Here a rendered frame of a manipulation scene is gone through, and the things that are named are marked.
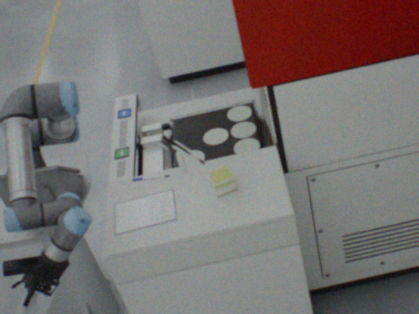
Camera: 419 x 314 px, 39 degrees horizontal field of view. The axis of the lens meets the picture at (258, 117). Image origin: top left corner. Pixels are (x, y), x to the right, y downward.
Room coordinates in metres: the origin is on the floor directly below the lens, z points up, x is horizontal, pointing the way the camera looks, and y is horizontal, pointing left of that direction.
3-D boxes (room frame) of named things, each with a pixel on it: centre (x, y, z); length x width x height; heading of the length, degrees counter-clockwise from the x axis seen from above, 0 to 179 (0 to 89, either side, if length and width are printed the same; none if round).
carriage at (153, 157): (1.82, 0.44, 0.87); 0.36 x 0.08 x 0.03; 1
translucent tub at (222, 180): (1.47, 0.16, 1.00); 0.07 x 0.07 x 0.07; 16
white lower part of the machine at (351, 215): (2.05, -0.38, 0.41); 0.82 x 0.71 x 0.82; 1
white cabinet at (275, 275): (1.76, 0.28, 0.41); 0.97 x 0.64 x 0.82; 1
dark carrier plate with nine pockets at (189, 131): (1.85, 0.18, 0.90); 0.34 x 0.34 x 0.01; 1
